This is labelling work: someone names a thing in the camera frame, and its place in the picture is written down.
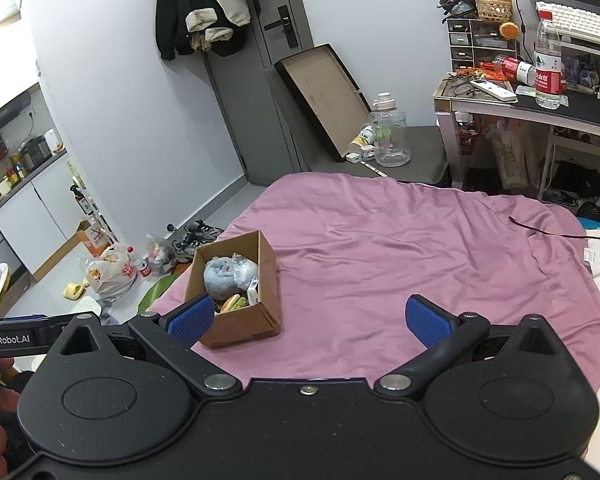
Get black cable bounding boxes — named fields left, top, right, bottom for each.
left=509, top=216, right=583, bottom=237

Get standing water bottle red label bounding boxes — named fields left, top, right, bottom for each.
left=534, top=10, right=565, bottom=110

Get white kitchen cabinet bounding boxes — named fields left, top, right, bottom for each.
left=0, top=82, right=98, bottom=283

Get wicker basket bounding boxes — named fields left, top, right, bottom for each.
left=475, top=0, right=513, bottom=24

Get grey sneakers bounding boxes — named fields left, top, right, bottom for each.
left=172, top=219, right=225, bottom=264

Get black door lock handle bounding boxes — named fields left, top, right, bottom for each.
left=263, top=5, right=299, bottom=49

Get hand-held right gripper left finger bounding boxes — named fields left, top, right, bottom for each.
left=47, top=294, right=244, bottom=395

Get white remote control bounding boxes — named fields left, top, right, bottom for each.
left=469, top=78, right=518, bottom=104

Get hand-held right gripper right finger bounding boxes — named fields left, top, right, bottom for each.
left=374, top=295, right=557, bottom=395

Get rice cooker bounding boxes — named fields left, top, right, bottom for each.
left=19, top=135, right=52, bottom=164

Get black spray bottle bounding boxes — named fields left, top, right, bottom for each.
left=70, top=184, right=92, bottom=217

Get white crinkled plastic bag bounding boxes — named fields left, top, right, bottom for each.
left=231, top=252, right=260, bottom=291

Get clear plastic water jug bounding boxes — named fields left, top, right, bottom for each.
left=367, top=92, right=412, bottom=168

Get green leaf mat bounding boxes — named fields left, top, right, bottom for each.
left=137, top=274, right=177, bottom=317

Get grey door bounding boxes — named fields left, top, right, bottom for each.
left=200, top=0, right=323, bottom=187

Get grey low table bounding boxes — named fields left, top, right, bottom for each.
left=300, top=124, right=452, bottom=187

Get brown cardboard box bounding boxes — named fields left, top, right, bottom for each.
left=184, top=230, right=282, bottom=349

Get white plastic bag red print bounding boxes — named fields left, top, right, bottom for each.
left=79, top=242, right=142, bottom=304

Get orange and white carton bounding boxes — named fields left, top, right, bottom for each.
left=75, top=219, right=114, bottom=257

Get black desk mat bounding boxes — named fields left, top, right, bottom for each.
left=514, top=91, right=600, bottom=127

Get white desk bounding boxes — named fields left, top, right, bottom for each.
left=432, top=77, right=600, bottom=192

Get burger plush toy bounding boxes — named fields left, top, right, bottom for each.
left=219, top=293, right=249, bottom=315

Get grey fluffy plush toy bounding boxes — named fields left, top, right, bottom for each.
left=202, top=256, right=237, bottom=297

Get clear plastic bag of trash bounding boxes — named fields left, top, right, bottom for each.
left=145, top=233, right=177, bottom=276

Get lying bottle red label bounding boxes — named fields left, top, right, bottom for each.
left=495, top=55, right=537, bottom=87

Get eyeglasses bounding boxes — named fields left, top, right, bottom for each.
left=446, top=76, right=477, bottom=97

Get red cap drink bottle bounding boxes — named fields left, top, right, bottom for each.
left=125, top=245, right=152, bottom=279

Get beige tote bag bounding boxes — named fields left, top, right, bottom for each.
left=485, top=119, right=537, bottom=191

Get large flat black-edged box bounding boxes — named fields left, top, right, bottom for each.
left=273, top=43, right=374, bottom=162

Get white keyboard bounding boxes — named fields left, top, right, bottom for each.
left=549, top=2, right=600, bottom=52

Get grey drawer organiser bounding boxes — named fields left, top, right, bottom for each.
left=447, top=17, right=522, bottom=74

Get white lying supplement bottle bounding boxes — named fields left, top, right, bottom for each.
left=350, top=125, right=376, bottom=154

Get black hanging jacket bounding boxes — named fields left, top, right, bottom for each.
left=155, top=0, right=276, bottom=62

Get beige hanging hoodie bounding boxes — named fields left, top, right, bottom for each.
left=186, top=0, right=254, bottom=52

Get pink bedsheet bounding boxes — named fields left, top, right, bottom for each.
left=145, top=171, right=600, bottom=396

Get black bag under desk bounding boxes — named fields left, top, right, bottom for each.
left=550, top=160, right=600, bottom=199

